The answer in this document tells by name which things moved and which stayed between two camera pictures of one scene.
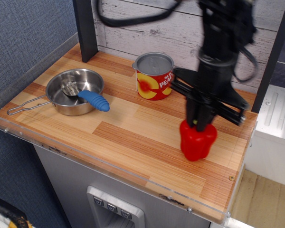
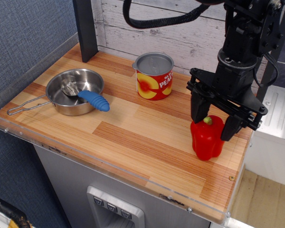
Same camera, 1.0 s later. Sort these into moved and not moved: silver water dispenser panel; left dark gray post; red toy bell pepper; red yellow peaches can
Moved: red toy bell pepper
Not moved: left dark gray post; silver water dispenser panel; red yellow peaches can
